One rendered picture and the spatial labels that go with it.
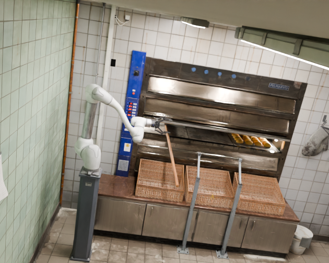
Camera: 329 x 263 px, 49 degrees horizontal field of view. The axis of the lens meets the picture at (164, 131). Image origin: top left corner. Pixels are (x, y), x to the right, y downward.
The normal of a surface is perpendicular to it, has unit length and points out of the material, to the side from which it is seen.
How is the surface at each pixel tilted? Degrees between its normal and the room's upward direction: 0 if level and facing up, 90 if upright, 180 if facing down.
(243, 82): 90
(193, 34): 90
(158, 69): 90
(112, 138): 90
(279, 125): 70
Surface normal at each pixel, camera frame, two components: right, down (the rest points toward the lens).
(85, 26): 0.03, 0.32
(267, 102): 0.08, -0.04
